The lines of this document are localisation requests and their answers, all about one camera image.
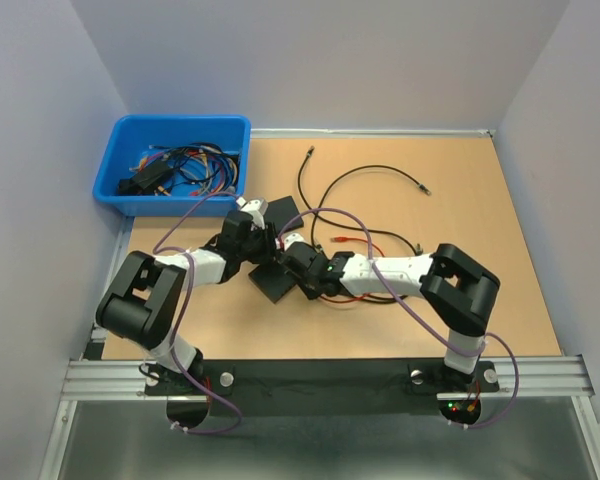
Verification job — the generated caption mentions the tangled cables in bin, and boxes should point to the tangled cables in bin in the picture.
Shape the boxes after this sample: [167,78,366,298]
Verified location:
[117,142,243,197]

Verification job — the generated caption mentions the aluminium frame rail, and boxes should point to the aluminium frame rail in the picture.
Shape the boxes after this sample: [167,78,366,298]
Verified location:
[39,214,600,480]

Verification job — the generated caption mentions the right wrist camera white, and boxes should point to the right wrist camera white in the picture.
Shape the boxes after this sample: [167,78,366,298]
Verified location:
[276,232,305,251]

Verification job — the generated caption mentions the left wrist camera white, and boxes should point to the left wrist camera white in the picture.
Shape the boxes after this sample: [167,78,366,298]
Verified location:
[236,197,268,216]

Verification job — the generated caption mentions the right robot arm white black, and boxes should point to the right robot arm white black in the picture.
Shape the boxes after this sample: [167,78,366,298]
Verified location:
[278,241,500,390]

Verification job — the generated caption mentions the red ethernet cable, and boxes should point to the red ethernet cable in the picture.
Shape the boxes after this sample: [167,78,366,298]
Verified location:
[319,234,396,305]

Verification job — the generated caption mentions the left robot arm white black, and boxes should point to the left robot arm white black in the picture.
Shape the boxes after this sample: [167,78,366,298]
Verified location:
[95,210,277,394]

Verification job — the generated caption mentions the black network switch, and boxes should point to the black network switch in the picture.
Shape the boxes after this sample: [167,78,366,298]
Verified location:
[249,263,296,304]
[265,196,304,234]

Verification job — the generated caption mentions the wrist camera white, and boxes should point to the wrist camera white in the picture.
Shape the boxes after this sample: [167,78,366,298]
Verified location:
[236,197,268,216]
[276,232,305,251]

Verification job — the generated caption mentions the long black cable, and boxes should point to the long black cable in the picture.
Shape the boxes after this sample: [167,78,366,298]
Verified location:
[297,145,426,304]

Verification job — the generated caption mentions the black base mat strip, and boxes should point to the black base mat strip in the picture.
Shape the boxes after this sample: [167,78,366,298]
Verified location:
[144,357,501,419]

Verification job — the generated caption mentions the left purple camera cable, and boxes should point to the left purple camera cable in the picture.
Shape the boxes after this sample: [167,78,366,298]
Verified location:
[152,192,244,435]

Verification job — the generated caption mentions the blue plastic bin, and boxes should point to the blue plastic bin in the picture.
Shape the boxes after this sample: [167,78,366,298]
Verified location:
[93,114,251,217]

